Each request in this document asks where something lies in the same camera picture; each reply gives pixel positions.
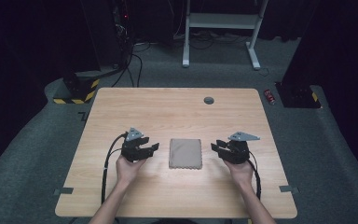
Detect person's left hand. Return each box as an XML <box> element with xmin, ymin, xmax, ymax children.
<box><xmin>115</xmin><ymin>153</ymin><xmax>149</xmax><ymax>187</ymax></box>

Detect black floor cables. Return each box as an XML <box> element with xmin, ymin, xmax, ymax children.
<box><xmin>111</xmin><ymin>40</ymin><xmax>144</xmax><ymax>88</ymax></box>

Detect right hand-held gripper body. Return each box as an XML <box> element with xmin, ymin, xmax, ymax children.
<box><xmin>225</xmin><ymin>131</ymin><xmax>261</xmax><ymax>165</ymax></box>

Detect beige cloth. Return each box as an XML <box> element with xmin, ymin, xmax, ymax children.
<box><xmin>168</xmin><ymin>138</ymin><xmax>203</xmax><ymax>170</ymax></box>

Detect red can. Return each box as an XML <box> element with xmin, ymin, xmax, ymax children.
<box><xmin>263</xmin><ymin>89</ymin><xmax>276</xmax><ymax>105</ymax></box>

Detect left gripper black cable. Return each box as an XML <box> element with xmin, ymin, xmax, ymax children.
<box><xmin>101</xmin><ymin>132</ymin><xmax>129</xmax><ymax>204</ymax></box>

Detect person's right hand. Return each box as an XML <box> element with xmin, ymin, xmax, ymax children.
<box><xmin>223</xmin><ymin>158</ymin><xmax>255</xmax><ymax>189</ymax></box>

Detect grey tape strip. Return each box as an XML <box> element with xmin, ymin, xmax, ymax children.
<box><xmin>279</xmin><ymin>185</ymin><xmax>300</xmax><ymax>194</ymax></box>
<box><xmin>53</xmin><ymin>187</ymin><xmax>75</xmax><ymax>196</ymax></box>

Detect black yellow striped stand base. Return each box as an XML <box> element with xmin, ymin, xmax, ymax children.
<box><xmin>52</xmin><ymin>71</ymin><xmax>101</xmax><ymax>105</ymax></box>

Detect dark equipment rack red light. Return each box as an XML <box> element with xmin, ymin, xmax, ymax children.
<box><xmin>112</xmin><ymin>0</ymin><xmax>135</xmax><ymax>68</ymax></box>

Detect cable tangle under white stand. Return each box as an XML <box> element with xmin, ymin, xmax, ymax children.
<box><xmin>172</xmin><ymin>29</ymin><xmax>250</xmax><ymax>50</ymax></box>

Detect black stand base yellow corner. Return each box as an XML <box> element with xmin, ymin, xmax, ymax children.
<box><xmin>274</xmin><ymin>81</ymin><xmax>323</xmax><ymax>109</ymax></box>

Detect white metal stand frame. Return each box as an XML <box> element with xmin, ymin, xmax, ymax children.
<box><xmin>182</xmin><ymin>0</ymin><xmax>269</xmax><ymax>71</ymax></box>

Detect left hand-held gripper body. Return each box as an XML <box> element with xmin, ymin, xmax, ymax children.
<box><xmin>120</xmin><ymin>126</ymin><xmax>147</xmax><ymax>163</ymax></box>

